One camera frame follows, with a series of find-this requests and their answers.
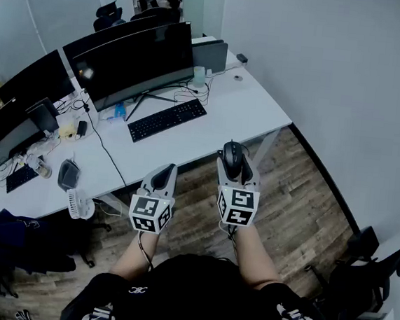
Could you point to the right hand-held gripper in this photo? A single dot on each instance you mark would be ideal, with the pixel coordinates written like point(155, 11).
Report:
point(239, 205)

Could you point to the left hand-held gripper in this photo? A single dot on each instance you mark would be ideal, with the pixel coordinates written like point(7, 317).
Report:
point(147, 214)

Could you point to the black computer mouse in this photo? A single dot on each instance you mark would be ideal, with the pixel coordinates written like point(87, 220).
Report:
point(232, 159)

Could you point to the black full-size keyboard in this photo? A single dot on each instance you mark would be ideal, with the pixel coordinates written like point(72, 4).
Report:
point(167, 119)

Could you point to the person's left forearm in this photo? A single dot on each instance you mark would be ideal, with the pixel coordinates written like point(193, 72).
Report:
point(134, 255)

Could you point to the person's right forearm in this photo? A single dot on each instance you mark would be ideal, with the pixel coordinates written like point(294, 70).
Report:
point(253, 259)

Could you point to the small black keyboard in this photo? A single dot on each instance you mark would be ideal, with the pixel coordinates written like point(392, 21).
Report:
point(21, 178)

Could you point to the blue wipes packet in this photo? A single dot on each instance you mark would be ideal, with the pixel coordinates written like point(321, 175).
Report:
point(120, 111)

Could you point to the small white desk fan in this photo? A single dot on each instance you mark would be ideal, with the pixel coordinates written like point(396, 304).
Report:
point(77, 204)

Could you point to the gray mesh pouch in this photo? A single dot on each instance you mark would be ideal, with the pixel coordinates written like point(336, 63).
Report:
point(68, 174)

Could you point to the black plug charger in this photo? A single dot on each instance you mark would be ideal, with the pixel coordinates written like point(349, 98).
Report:
point(82, 128)

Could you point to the small round silver disc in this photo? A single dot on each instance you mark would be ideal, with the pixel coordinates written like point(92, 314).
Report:
point(238, 78)

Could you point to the black power adapter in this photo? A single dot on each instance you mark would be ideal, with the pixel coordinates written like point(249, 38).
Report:
point(242, 58)

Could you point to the person's black shirt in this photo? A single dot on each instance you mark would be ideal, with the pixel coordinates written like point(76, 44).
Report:
point(201, 296)

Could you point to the clear glass jar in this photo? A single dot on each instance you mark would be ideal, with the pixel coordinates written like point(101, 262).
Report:
point(41, 168)

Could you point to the large curved black monitor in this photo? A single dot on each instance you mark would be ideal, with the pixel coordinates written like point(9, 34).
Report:
point(135, 65)

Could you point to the grey laptop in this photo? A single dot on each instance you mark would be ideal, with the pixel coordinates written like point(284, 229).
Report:
point(210, 56)

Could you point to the black box speaker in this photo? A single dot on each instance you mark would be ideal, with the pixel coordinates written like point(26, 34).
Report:
point(44, 114)

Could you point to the chair with dark jacket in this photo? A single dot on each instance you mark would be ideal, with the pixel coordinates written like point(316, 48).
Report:
point(20, 240)

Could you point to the black monitor seen from behind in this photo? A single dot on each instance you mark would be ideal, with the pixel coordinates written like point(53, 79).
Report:
point(91, 41)

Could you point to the black flat monitor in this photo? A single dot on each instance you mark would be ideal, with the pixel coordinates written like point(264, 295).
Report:
point(39, 77)

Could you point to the black mesh office chair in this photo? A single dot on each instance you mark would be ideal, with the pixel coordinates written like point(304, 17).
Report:
point(364, 284)

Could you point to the black monitor with thin stand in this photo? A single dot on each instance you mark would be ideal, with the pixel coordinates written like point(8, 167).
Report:
point(2, 133)

